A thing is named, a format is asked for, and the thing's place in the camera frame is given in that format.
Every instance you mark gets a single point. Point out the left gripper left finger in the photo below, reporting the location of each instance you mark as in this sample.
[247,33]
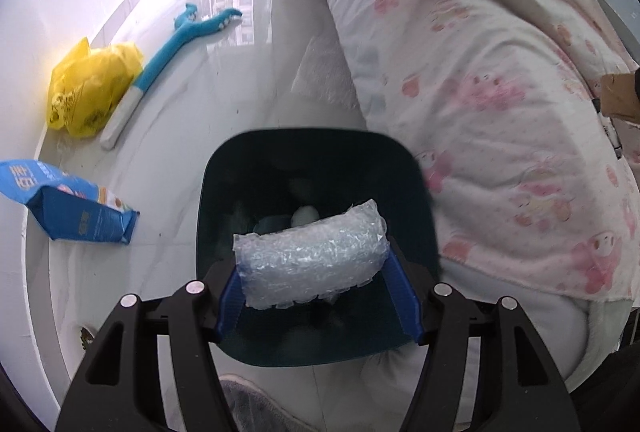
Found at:
[117,385]

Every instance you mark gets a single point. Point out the blue plush toy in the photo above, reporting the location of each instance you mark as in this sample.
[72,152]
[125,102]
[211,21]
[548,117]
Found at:
[187,27]

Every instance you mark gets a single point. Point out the bubble wrap roll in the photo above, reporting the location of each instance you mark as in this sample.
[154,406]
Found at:
[318,260]

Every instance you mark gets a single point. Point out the pink cartoon print quilt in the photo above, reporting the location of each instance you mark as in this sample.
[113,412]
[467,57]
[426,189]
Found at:
[494,97]

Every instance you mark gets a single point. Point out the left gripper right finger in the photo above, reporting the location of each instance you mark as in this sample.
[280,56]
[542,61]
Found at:
[519,387]

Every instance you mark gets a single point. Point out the black tissue packet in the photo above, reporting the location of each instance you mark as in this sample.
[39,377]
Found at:
[609,129]

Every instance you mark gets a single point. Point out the dark green trash bin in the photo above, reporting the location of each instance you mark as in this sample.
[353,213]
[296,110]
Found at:
[267,181]

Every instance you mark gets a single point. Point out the blue snack bag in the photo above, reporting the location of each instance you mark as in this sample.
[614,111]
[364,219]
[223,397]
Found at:
[68,207]

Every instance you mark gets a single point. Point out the yellow plastic bag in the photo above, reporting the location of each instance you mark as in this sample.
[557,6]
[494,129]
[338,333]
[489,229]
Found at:
[87,84]

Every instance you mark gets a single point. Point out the brown tape roll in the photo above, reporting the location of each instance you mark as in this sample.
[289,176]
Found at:
[619,96]

